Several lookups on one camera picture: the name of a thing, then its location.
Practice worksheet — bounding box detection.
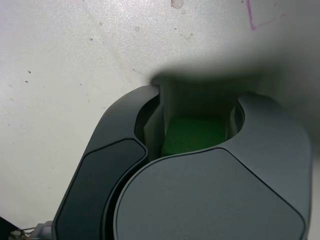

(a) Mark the green cube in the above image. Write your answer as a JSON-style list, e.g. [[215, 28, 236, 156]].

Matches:
[[161, 113, 227, 158]]

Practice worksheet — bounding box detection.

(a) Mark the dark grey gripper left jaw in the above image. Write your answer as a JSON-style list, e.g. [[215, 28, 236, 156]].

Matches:
[[51, 84, 166, 240]]

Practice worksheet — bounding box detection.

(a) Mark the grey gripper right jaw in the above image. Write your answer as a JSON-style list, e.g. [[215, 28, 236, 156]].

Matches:
[[113, 93, 313, 240]]

